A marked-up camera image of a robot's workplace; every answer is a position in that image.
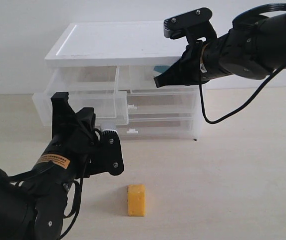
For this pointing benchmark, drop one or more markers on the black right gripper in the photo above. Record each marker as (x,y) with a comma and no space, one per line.
(186,71)

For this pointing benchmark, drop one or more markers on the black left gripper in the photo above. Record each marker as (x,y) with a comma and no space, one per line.
(74,138)

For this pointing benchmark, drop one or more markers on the yellow cheese block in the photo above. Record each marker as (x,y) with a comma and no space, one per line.
(136,200)

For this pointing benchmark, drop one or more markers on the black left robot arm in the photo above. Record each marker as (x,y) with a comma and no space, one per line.
(34,204)

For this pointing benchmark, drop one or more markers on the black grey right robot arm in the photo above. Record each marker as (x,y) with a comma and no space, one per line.
(253,48)

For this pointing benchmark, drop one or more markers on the translucent middle wide drawer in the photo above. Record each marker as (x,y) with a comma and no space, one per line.
(161,104)

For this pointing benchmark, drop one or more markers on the translucent wide drawer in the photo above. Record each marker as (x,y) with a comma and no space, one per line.
(159,128)
(161,104)

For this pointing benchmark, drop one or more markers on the white plastic drawer cabinet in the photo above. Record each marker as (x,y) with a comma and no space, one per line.
(121,44)

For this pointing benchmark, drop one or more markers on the translucent bottom wide drawer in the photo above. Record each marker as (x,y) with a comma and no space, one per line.
(159,128)

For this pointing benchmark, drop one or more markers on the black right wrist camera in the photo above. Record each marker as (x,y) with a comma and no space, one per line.
(192,25)

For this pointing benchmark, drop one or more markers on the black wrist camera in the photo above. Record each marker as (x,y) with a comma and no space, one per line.
(108,158)
(192,25)

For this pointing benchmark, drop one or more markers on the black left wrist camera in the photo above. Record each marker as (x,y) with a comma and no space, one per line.
(108,158)

